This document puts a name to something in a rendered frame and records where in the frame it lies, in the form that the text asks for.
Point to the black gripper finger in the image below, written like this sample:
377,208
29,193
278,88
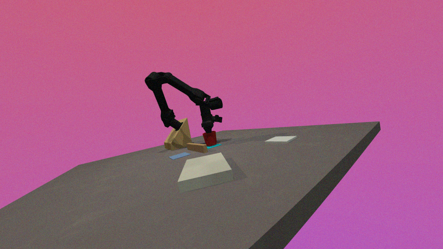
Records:
208,129

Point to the tan wooden bar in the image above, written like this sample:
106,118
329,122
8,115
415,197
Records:
202,148

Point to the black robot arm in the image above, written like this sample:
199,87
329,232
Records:
154,82

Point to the dark red cup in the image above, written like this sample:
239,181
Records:
210,138

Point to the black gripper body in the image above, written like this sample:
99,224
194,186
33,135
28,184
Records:
206,119

